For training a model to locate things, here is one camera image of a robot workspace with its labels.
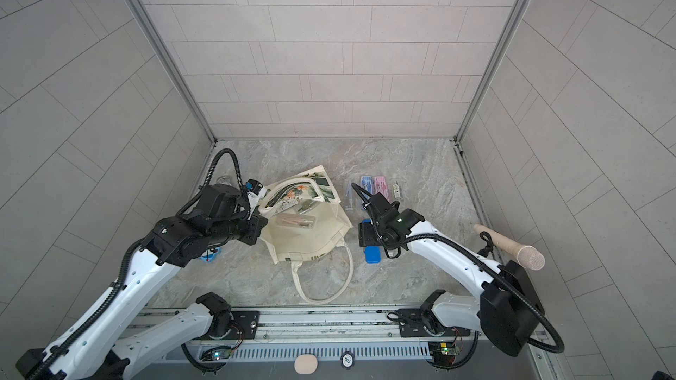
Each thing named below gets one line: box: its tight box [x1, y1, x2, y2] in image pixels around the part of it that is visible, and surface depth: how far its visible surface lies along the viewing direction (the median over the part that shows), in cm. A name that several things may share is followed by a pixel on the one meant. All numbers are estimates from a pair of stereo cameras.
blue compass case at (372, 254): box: [364, 245, 382, 264], surface depth 85 cm
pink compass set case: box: [374, 175, 391, 204], surface depth 104 cm
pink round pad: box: [293, 354, 318, 375], surface depth 66 cm
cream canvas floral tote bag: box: [257, 165, 354, 304], surface depth 82 cm
